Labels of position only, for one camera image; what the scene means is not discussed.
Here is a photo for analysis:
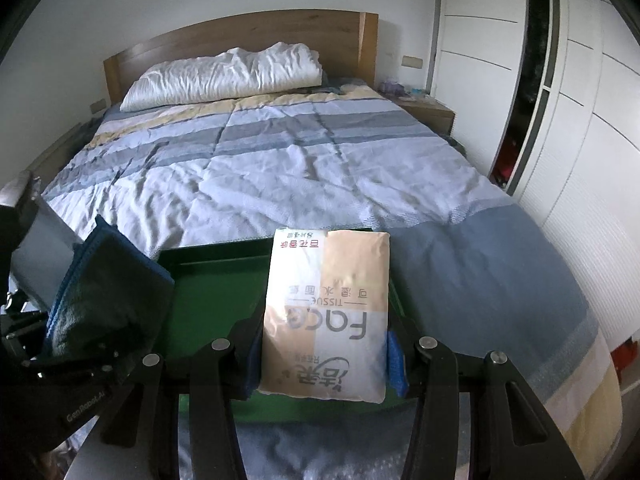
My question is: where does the grey flat plate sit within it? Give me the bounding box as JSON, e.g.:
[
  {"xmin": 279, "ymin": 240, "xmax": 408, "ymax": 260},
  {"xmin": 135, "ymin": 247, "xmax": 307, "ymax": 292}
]
[{"xmin": 0, "ymin": 170, "xmax": 78, "ymax": 313}]

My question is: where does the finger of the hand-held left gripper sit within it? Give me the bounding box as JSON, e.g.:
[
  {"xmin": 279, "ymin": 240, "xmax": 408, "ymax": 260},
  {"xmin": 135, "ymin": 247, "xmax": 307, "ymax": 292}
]
[
  {"xmin": 0, "ymin": 307, "xmax": 51, "ymax": 357},
  {"xmin": 30, "ymin": 344, "xmax": 145, "ymax": 378}
]

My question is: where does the red clothing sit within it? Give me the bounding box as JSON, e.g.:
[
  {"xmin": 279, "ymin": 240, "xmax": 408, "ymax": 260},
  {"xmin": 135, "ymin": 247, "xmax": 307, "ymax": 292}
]
[{"xmin": 492, "ymin": 140, "xmax": 517, "ymax": 187}]

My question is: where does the red object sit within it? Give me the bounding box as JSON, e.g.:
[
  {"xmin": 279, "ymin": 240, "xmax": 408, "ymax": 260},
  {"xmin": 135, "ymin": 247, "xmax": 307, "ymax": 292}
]
[{"xmin": 615, "ymin": 340, "xmax": 640, "ymax": 387}]

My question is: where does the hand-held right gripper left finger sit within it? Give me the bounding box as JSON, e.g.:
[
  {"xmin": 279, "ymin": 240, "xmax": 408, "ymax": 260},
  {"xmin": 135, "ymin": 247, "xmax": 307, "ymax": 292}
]
[{"xmin": 70, "ymin": 317, "xmax": 266, "ymax": 480}]

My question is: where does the white pillow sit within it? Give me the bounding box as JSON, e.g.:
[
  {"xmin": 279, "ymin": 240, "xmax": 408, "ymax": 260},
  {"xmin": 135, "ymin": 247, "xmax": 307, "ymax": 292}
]
[{"xmin": 120, "ymin": 42, "xmax": 323, "ymax": 112}]

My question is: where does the wooden headboard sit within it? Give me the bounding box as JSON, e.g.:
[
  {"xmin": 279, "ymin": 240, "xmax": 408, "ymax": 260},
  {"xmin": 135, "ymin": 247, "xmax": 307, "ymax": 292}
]
[{"xmin": 103, "ymin": 11, "xmax": 379, "ymax": 106}]

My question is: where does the grey blue towel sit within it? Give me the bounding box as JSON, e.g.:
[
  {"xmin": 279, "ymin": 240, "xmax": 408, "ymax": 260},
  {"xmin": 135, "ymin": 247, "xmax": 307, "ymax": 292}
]
[{"xmin": 42, "ymin": 215, "xmax": 176, "ymax": 361}]

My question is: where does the white wardrobe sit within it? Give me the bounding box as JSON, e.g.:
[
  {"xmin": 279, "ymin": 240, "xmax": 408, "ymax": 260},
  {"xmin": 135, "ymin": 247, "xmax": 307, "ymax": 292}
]
[{"xmin": 430, "ymin": 0, "xmax": 640, "ymax": 391}]

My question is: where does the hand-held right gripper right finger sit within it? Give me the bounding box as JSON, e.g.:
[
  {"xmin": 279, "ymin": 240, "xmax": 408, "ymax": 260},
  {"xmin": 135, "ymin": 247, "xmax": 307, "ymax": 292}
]
[{"xmin": 386, "ymin": 317, "xmax": 586, "ymax": 480}]

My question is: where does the green tray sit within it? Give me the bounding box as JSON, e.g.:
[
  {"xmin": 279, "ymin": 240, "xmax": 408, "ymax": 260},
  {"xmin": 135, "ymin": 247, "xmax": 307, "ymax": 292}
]
[{"xmin": 157, "ymin": 237, "xmax": 417, "ymax": 423}]

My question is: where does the striped quilt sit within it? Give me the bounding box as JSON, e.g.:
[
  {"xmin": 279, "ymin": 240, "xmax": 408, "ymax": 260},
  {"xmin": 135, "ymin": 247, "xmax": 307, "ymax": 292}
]
[{"xmin": 40, "ymin": 82, "xmax": 623, "ymax": 480}]

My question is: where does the wooden nightstand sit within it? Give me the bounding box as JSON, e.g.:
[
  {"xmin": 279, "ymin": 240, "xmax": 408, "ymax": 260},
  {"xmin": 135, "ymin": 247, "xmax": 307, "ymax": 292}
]
[{"xmin": 395, "ymin": 97, "xmax": 456, "ymax": 133}]

